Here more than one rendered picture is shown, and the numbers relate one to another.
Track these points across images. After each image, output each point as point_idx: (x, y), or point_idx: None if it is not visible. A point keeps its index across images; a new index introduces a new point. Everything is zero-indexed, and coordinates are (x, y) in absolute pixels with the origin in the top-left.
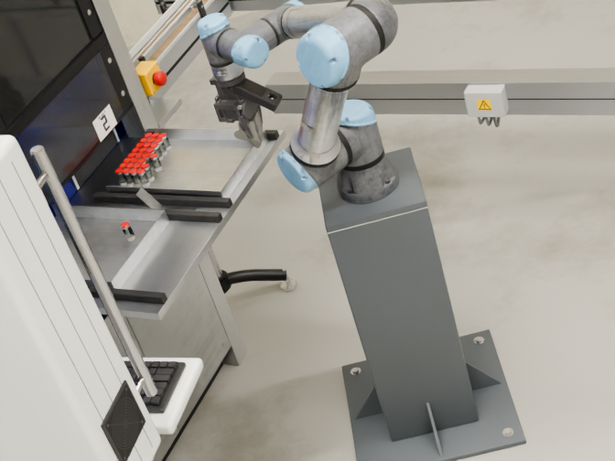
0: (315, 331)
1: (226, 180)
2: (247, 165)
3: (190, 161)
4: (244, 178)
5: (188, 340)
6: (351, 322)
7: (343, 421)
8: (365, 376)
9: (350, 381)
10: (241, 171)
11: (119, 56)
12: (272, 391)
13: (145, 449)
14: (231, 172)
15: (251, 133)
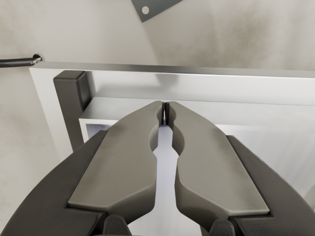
0: (115, 54)
1: (282, 140)
2: (239, 109)
3: (187, 220)
4: (286, 95)
5: None
6: (101, 32)
7: (184, 4)
8: (148, 0)
9: (154, 11)
10: (285, 114)
11: None
12: (165, 62)
13: None
14: (245, 142)
15: (239, 154)
